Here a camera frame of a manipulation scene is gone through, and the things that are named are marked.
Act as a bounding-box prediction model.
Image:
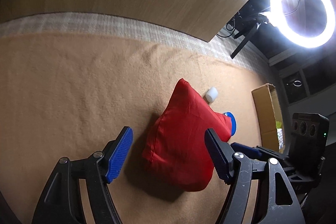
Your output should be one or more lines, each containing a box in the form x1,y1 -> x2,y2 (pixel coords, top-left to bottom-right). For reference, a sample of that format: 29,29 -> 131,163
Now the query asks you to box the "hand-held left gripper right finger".
205,128 -> 306,224

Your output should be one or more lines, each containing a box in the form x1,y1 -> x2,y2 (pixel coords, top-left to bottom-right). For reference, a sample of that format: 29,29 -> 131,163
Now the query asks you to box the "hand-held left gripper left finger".
31,126 -> 133,224

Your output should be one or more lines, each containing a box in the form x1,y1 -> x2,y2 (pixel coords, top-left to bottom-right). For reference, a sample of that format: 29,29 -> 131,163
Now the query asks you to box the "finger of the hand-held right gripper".
256,145 -> 290,162
231,142 -> 263,159

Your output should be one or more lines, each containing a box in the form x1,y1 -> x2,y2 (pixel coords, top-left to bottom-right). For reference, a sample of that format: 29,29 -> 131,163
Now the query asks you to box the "cardboard box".
251,83 -> 285,153

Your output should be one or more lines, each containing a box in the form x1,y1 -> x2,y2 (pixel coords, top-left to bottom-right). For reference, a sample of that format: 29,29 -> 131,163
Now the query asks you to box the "red fabric pouch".
142,78 -> 231,191

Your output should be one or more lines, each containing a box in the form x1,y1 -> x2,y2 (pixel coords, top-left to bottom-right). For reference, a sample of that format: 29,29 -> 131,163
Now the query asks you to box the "blue round tape measure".
222,112 -> 237,135

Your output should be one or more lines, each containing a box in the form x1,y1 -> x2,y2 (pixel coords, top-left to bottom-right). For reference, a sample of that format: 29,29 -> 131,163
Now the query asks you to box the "small white plastic cap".
205,87 -> 219,103

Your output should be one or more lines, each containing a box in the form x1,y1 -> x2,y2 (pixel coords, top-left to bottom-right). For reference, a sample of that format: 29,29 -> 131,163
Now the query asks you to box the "black tripod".
230,13 -> 271,59

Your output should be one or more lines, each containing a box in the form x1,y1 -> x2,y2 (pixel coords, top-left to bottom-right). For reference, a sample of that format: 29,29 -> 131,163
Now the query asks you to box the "black cables bundle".
218,11 -> 252,38

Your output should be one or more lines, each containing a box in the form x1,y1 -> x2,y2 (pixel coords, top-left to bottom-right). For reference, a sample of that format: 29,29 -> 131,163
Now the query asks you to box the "white ring light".
270,0 -> 335,48

